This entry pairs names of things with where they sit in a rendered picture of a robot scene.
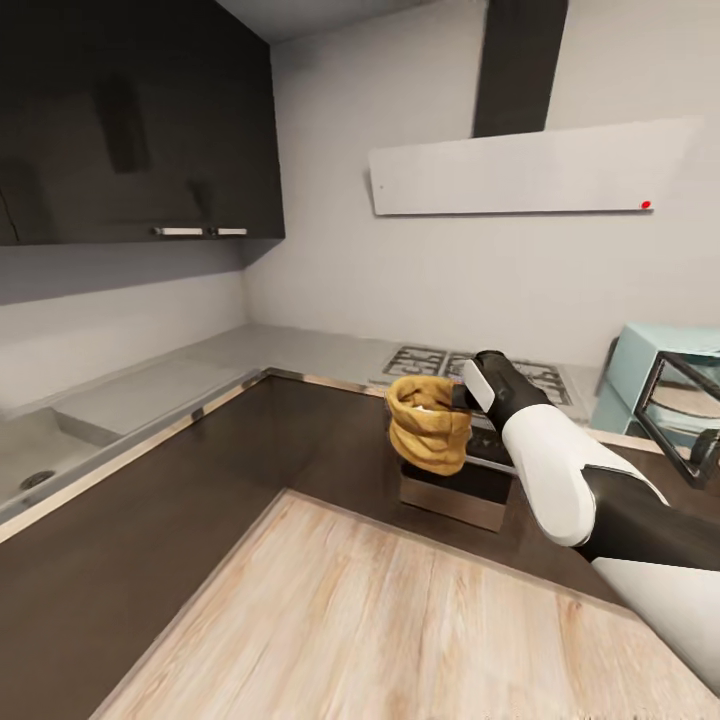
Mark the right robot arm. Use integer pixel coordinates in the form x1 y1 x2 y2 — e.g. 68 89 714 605
452 352 720 701

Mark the popcorn bag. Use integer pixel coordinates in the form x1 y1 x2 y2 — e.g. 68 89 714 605
388 375 473 477

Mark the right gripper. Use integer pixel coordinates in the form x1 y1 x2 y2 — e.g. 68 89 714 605
452 383 483 411

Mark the microwave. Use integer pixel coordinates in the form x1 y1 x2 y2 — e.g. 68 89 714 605
606 321 720 489

